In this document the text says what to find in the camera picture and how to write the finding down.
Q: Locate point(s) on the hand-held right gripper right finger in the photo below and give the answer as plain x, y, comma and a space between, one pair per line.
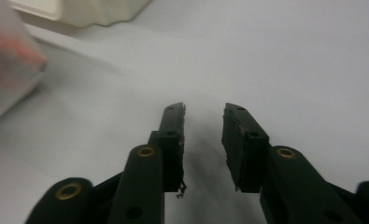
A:
285, 186

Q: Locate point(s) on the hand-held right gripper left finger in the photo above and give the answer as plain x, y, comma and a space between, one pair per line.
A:
141, 186

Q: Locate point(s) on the clear plastic bag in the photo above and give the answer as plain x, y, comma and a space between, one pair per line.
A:
4, 102

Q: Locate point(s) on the white plastic bin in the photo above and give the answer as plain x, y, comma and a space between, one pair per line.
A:
88, 12

